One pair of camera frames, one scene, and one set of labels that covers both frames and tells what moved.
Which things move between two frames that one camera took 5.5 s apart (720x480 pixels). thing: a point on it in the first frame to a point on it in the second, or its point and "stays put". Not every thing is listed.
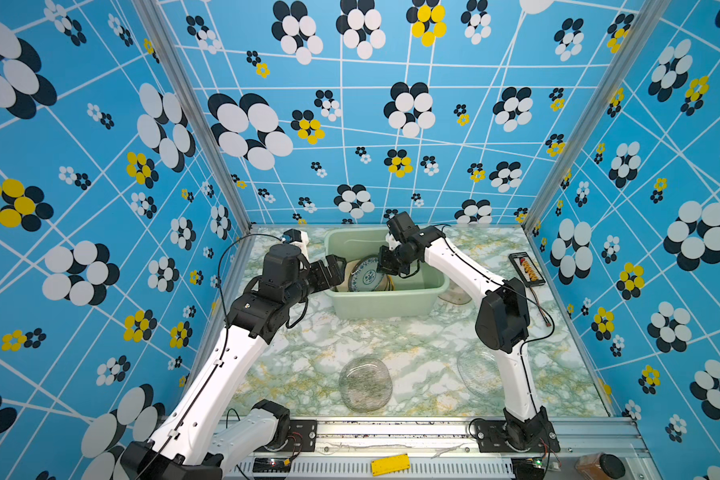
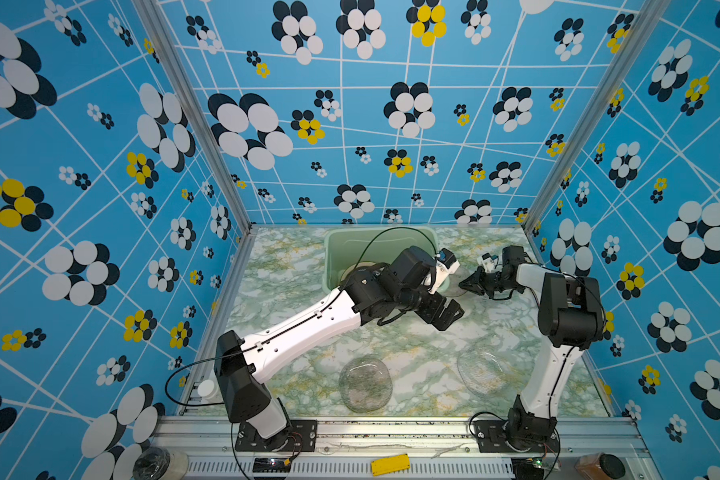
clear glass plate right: (480, 372) stays put
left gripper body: (317, 278) to (429, 304)
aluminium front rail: (441, 449) stays put
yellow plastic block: (390, 465) stays put
